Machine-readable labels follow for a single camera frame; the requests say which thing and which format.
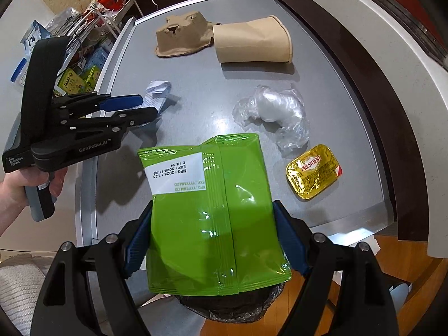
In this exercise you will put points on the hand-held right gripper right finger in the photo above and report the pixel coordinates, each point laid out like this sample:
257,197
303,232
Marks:
291,239

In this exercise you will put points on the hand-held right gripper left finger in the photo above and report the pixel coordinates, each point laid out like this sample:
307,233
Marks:
138,242

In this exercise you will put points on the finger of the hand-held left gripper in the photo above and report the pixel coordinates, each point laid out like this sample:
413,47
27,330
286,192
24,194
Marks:
140,115
122,102

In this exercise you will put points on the white paper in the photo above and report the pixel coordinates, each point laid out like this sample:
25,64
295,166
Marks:
157,89

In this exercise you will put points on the green foil packet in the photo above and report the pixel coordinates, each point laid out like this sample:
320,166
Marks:
210,213

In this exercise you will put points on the black trash bag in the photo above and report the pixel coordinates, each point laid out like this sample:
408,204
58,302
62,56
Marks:
231,305

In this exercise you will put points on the person's left forearm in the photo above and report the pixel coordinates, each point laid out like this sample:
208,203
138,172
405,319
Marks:
4,221

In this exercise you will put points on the person's left hand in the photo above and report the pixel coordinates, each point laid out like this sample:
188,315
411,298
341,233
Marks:
15,185

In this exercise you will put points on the blue grey coffee bag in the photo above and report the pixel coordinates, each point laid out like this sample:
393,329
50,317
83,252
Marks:
35,36

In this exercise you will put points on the blue box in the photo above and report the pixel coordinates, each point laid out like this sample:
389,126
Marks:
99,56

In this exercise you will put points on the gold butter packet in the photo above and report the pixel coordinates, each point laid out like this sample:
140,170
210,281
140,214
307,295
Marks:
313,172

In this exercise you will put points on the brown cardboard cup holder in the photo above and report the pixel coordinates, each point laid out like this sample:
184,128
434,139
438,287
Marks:
183,36

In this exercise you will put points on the white trolley rack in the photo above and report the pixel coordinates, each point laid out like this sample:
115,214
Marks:
101,13

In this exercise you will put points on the grey knit clothing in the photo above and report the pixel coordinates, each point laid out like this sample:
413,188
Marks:
17,287

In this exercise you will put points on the clear plastic wrap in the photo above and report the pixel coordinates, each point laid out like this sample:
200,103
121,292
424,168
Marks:
273,112

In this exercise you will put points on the flattened brown paper cup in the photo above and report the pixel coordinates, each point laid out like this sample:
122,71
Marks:
252,43

